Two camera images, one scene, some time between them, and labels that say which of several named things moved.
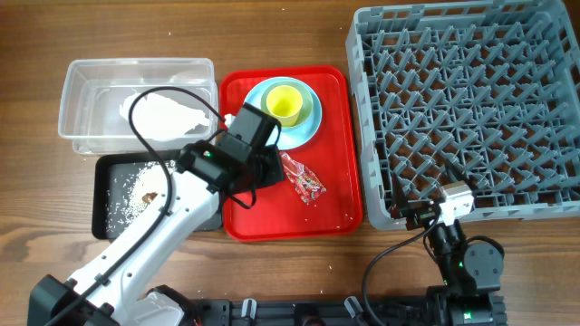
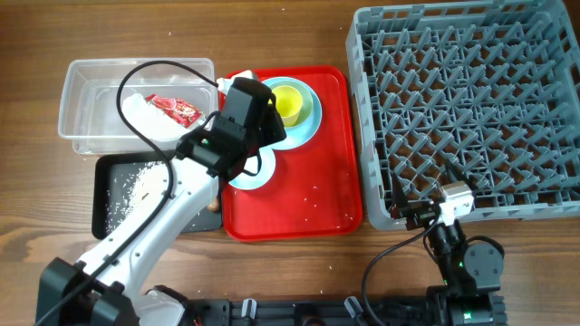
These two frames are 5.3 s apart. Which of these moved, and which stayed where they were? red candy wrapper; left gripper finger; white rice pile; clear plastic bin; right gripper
Moved: red candy wrapper; left gripper finger
Stayed: white rice pile; right gripper; clear plastic bin
